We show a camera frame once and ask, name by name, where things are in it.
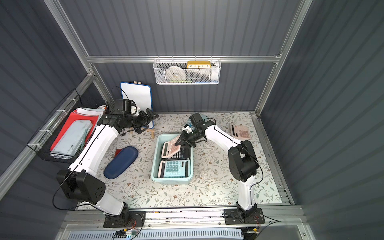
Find black calculator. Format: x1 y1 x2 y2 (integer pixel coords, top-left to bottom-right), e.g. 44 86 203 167
167 148 191 161

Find pink calculator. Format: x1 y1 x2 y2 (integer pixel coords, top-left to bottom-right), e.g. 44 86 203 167
161 137 181 159
230 124 251 141
158 161 167 179

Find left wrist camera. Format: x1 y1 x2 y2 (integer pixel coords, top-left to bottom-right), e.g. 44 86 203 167
112 99 140 116

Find mint green storage box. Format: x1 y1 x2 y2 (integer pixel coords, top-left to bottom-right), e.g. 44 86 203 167
151 134 194 185

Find teal calculator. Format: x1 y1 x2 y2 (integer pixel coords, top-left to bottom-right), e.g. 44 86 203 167
164 159 191 178

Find red folder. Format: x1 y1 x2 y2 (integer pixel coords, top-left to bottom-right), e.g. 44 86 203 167
50 108 103 156

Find light grey pencil case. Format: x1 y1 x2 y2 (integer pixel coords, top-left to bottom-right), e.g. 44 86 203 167
50 120 93 159

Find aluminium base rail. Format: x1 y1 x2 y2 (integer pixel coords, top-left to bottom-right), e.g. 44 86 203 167
56 206 316 240

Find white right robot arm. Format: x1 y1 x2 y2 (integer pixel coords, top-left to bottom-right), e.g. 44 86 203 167
175 120 260 221

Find white tape roll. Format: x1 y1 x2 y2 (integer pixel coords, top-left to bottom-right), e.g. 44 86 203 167
166 66 186 81

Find white wire wall basket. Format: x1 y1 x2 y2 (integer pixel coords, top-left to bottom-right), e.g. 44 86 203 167
153 58 222 85

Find small red notebook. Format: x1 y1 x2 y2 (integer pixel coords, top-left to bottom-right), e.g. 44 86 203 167
115 149 123 157

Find wooden easel stand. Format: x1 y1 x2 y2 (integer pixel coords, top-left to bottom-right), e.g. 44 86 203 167
134 81 155 139

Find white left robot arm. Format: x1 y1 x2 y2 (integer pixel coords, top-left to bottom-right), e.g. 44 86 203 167
57 108 159 226

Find white papers in basket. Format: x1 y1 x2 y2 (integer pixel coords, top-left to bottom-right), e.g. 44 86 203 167
74 105 107 143

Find yellow clock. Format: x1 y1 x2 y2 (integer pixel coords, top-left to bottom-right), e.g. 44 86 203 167
187 60 212 69

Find blue framed whiteboard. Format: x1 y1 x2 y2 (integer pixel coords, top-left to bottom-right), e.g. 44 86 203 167
117 83 153 128

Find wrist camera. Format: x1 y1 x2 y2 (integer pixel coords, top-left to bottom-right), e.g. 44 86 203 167
182 113 205 134
112 99 140 116

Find navy blue glasses case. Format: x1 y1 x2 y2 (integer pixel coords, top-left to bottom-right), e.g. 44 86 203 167
104 146 139 180

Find black wire side basket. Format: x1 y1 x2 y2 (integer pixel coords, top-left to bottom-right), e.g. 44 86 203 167
28 92 109 164

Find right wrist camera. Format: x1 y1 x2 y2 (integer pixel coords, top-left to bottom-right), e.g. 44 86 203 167
182 113 205 134

